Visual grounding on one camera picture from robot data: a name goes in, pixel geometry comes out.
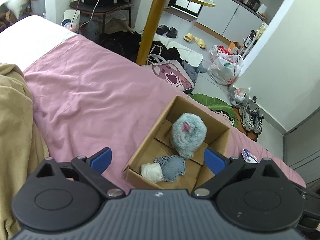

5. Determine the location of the tissue pack blue pink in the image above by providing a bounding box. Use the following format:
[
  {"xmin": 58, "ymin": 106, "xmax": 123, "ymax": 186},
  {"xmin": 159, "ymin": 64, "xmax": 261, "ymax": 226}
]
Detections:
[{"xmin": 241, "ymin": 149, "xmax": 259, "ymax": 164}]

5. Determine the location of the grey fluffy plush toy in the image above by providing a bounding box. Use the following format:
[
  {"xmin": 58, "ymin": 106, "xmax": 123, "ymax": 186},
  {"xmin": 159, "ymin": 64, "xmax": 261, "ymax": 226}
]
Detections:
[{"xmin": 170, "ymin": 113, "xmax": 207, "ymax": 159}]

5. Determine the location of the grey knitted cloth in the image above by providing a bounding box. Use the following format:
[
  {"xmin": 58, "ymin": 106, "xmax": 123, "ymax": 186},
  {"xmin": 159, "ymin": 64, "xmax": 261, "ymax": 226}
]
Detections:
[{"xmin": 154, "ymin": 155, "xmax": 186, "ymax": 182}]

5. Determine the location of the white rolled towel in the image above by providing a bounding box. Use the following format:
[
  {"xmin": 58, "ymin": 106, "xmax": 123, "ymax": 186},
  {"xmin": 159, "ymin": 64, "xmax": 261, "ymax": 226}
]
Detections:
[{"xmin": 140, "ymin": 163, "xmax": 163, "ymax": 183}]

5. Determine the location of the grey sneaker left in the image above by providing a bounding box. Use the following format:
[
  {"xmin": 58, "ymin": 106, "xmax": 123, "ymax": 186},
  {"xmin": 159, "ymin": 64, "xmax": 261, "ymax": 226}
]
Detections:
[{"xmin": 239, "ymin": 103, "xmax": 255, "ymax": 132}]

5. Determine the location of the grey sneaker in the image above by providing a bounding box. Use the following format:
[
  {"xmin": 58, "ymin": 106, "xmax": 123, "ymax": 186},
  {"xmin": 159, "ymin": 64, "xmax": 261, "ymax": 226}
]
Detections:
[
  {"xmin": 252, "ymin": 108, "xmax": 265, "ymax": 134},
  {"xmin": 239, "ymin": 103, "xmax": 255, "ymax": 132}
]

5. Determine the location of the green leaf cartoon rug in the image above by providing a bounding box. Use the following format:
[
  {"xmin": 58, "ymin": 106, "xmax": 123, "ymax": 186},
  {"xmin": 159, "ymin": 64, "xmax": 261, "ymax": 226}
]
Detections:
[{"xmin": 189, "ymin": 94, "xmax": 238, "ymax": 128}]

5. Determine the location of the grey sneaker right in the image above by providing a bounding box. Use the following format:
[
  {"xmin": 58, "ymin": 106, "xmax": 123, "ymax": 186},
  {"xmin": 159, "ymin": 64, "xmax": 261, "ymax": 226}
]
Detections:
[{"xmin": 252, "ymin": 108, "xmax": 265, "ymax": 134}]

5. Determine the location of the cardboard box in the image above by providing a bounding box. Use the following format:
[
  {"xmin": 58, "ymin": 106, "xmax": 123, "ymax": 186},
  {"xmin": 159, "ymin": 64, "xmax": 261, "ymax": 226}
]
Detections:
[{"xmin": 124, "ymin": 96, "xmax": 231, "ymax": 191}]

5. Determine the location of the pink bed sheet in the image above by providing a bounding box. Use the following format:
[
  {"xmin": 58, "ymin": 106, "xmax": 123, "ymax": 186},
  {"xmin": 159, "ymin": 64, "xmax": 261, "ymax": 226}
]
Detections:
[{"xmin": 23, "ymin": 34, "xmax": 306, "ymax": 196}]

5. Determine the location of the small clear plastic bag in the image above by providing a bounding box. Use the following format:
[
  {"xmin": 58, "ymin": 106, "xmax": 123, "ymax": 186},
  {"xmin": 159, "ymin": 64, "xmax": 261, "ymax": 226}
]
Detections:
[{"xmin": 229, "ymin": 87, "xmax": 251, "ymax": 108}]

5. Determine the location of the beige blanket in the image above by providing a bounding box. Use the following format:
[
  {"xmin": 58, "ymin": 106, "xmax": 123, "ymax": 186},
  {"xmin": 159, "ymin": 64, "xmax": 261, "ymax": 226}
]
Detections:
[{"xmin": 1, "ymin": 63, "xmax": 49, "ymax": 239}]

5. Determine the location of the grey fuzzy floor cloth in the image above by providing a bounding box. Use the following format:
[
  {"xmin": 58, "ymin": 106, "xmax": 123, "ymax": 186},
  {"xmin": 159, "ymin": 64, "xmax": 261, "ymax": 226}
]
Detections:
[{"xmin": 182, "ymin": 60, "xmax": 207, "ymax": 85}]

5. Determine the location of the large white plastic bag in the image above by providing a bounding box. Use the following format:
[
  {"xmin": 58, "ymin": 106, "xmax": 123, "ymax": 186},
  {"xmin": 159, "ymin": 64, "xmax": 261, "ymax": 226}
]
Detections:
[{"xmin": 207, "ymin": 45, "xmax": 243, "ymax": 85}]

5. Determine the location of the pink bear tote bag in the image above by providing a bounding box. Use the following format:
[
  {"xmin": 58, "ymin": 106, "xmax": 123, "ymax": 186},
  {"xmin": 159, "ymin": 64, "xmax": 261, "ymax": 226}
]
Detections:
[{"xmin": 143, "ymin": 44, "xmax": 195, "ymax": 92}]

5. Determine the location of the white floor towel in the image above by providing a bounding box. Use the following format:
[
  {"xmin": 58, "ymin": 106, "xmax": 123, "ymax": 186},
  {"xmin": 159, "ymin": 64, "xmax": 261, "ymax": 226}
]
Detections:
[{"xmin": 165, "ymin": 38, "xmax": 203, "ymax": 67}]

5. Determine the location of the yellow slipper right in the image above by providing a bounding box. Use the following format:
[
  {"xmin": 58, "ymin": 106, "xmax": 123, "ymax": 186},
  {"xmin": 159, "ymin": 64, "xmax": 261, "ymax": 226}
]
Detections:
[{"xmin": 194, "ymin": 37, "xmax": 207, "ymax": 49}]

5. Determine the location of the yellow slipper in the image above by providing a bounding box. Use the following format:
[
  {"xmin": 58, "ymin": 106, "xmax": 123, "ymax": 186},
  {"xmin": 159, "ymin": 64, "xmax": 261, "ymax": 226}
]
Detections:
[
  {"xmin": 194, "ymin": 37, "xmax": 207, "ymax": 49},
  {"xmin": 183, "ymin": 33, "xmax": 194, "ymax": 42}
]

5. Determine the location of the black clothes pile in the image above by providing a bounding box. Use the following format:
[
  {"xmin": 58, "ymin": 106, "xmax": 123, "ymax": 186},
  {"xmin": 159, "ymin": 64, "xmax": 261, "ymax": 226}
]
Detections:
[{"xmin": 148, "ymin": 41, "xmax": 183, "ymax": 65}]

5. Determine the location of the yellow slipper left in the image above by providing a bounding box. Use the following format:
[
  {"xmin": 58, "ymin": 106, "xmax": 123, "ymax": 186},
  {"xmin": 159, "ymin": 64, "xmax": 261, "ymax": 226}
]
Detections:
[{"xmin": 183, "ymin": 33, "xmax": 194, "ymax": 42}]

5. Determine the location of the black slipper left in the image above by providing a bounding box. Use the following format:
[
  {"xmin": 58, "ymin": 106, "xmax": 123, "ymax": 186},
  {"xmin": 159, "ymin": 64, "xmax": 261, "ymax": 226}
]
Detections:
[{"xmin": 156, "ymin": 24, "xmax": 169, "ymax": 35}]

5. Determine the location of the black chair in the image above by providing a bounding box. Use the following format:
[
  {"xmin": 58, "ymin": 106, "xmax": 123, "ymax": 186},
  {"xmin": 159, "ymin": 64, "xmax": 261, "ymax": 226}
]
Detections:
[{"xmin": 69, "ymin": 1, "xmax": 134, "ymax": 33}]

